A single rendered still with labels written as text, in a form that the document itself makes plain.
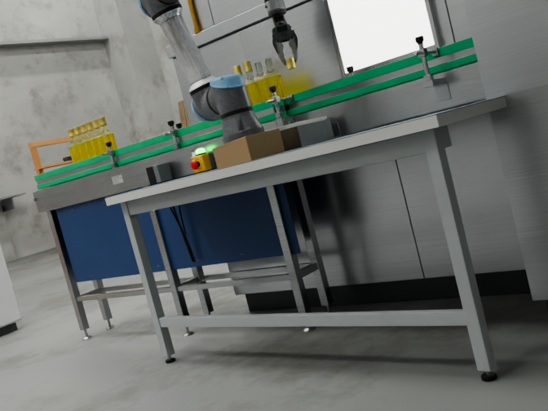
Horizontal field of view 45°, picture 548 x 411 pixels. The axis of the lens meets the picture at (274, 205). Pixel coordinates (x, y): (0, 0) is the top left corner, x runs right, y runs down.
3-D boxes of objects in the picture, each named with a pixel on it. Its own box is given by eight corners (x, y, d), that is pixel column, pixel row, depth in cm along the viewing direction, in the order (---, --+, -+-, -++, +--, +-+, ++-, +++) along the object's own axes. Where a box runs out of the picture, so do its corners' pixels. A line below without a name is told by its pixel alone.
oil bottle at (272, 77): (292, 117, 282) (280, 68, 280) (285, 119, 278) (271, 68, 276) (282, 120, 286) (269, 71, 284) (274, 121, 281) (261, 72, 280)
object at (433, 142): (493, 382, 183) (433, 128, 177) (163, 363, 287) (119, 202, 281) (506, 369, 189) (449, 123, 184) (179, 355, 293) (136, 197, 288)
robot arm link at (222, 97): (230, 110, 224) (218, 72, 223) (211, 120, 235) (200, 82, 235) (258, 103, 231) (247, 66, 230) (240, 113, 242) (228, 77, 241)
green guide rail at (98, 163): (277, 118, 267) (272, 99, 267) (276, 118, 267) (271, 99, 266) (39, 189, 377) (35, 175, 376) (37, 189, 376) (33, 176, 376)
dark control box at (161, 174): (174, 179, 306) (169, 161, 306) (161, 183, 300) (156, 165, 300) (162, 183, 312) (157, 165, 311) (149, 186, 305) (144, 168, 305)
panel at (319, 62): (442, 46, 249) (421, -44, 247) (439, 47, 247) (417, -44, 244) (261, 105, 306) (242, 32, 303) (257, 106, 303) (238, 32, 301)
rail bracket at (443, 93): (452, 98, 231) (438, 33, 230) (433, 102, 218) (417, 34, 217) (440, 101, 234) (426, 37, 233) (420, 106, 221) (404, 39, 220)
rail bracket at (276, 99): (298, 113, 271) (290, 83, 270) (274, 118, 258) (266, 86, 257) (293, 115, 273) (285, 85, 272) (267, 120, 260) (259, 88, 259)
